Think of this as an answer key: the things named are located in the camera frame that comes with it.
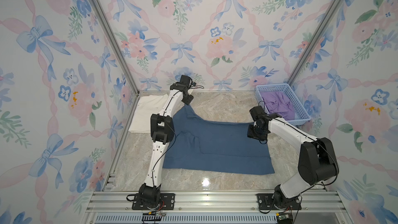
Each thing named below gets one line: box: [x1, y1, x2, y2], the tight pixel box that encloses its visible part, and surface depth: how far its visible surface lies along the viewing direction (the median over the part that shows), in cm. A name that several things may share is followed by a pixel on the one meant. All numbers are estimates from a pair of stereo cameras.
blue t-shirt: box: [162, 104, 276, 175], surface depth 92 cm
